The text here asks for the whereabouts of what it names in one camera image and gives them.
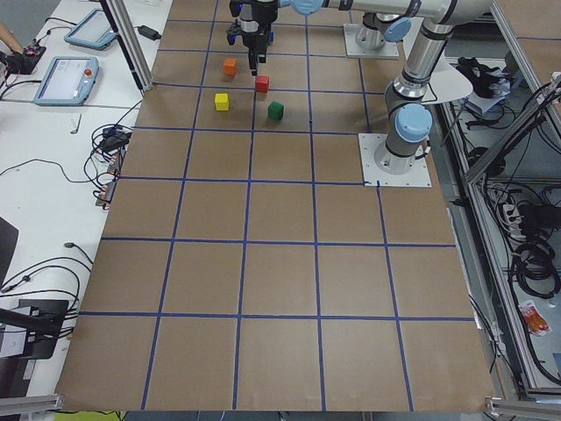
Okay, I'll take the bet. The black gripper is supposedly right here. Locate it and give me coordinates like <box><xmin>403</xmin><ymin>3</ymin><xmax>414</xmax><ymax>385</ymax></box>
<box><xmin>240</xmin><ymin>24</ymin><xmax>272</xmax><ymax>77</ymax></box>

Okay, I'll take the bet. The red block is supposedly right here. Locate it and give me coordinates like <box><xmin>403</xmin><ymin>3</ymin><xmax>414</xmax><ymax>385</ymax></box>
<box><xmin>254</xmin><ymin>75</ymin><xmax>270</xmax><ymax>94</ymax></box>

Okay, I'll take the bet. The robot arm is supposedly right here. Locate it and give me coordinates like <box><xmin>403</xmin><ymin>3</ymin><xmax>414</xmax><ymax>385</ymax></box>
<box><xmin>280</xmin><ymin>0</ymin><xmax>491</xmax><ymax>159</ymax></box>
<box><xmin>226</xmin><ymin>1</ymin><xmax>411</xmax><ymax>76</ymax></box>

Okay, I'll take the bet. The orange block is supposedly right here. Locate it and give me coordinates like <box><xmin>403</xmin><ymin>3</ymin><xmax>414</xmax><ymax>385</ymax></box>
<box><xmin>223</xmin><ymin>58</ymin><xmax>238</xmax><ymax>76</ymax></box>

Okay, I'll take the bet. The green block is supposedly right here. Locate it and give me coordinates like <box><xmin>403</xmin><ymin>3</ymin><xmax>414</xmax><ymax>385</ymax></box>
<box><xmin>267</xmin><ymin>101</ymin><xmax>285</xmax><ymax>121</ymax></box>

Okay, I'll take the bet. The yellow block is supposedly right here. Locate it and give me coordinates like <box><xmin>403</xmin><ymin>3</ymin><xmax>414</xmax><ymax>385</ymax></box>
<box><xmin>214</xmin><ymin>93</ymin><xmax>230</xmax><ymax>111</ymax></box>

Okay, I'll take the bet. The black power adapter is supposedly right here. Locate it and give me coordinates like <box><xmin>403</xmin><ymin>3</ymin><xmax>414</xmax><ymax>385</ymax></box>
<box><xmin>137</xmin><ymin>25</ymin><xmax>161</xmax><ymax>40</ymax></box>

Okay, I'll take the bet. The far teach pendant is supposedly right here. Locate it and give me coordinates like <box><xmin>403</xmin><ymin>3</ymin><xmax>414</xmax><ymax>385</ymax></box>
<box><xmin>64</xmin><ymin>8</ymin><xmax>116</xmax><ymax>51</ymax></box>

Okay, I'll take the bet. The teach pendant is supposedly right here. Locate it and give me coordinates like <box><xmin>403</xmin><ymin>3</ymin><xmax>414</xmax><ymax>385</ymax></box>
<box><xmin>33</xmin><ymin>56</ymin><xmax>99</xmax><ymax>106</ymax></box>
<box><xmin>64</xmin><ymin>8</ymin><xmax>116</xmax><ymax>51</ymax></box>

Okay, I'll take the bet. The hex key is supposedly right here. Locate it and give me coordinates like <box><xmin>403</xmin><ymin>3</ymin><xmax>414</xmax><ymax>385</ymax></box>
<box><xmin>70</xmin><ymin>113</ymin><xmax>82</xmax><ymax>134</ymax></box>

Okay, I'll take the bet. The near teach pendant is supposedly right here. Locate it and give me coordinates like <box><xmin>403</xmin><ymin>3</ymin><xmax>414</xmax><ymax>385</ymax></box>
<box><xmin>33</xmin><ymin>56</ymin><xmax>99</xmax><ymax>106</ymax></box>

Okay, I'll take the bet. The white chair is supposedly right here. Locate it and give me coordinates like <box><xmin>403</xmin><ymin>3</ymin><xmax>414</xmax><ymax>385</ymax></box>
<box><xmin>422</xmin><ymin>55</ymin><xmax>472</xmax><ymax>104</ymax></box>

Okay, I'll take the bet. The red snack packet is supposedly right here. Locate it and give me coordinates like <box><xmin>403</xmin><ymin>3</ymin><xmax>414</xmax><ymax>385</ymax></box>
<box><xmin>518</xmin><ymin>300</ymin><xmax>550</xmax><ymax>336</ymax></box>

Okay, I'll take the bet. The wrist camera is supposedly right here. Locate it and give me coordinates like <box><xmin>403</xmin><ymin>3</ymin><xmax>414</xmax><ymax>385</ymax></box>
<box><xmin>226</xmin><ymin>21</ymin><xmax>241</xmax><ymax>46</ymax></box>

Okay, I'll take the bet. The aluminium frame post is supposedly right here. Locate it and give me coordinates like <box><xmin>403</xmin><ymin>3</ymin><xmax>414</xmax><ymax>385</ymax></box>
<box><xmin>100</xmin><ymin>0</ymin><xmax>153</xmax><ymax>93</ymax></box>

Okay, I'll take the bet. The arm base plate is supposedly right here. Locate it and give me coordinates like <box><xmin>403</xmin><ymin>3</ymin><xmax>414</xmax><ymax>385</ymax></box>
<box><xmin>344</xmin><ymin>24</ymin><xmax>400</xmax><ymax>60</ymax></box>
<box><xmin>358</xmin><ymin>133</ymin><xmax>431</xmax><ymax>188</ymax></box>

